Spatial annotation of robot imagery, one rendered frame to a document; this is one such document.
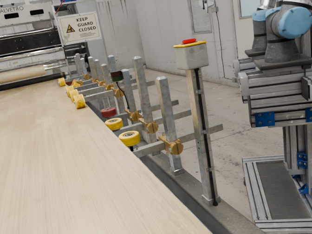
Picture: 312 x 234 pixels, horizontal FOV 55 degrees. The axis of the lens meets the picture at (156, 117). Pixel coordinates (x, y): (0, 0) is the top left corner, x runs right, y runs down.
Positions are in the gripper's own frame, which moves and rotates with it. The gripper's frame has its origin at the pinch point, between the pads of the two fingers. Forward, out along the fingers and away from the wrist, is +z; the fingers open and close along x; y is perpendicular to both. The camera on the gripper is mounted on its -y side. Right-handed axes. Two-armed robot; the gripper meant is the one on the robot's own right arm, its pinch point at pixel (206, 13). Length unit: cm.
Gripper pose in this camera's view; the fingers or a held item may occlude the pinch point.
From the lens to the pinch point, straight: 214.8
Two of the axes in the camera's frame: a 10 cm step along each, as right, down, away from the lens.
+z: 1.7, 9.4, 2.8
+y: 9.7, -1.1, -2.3
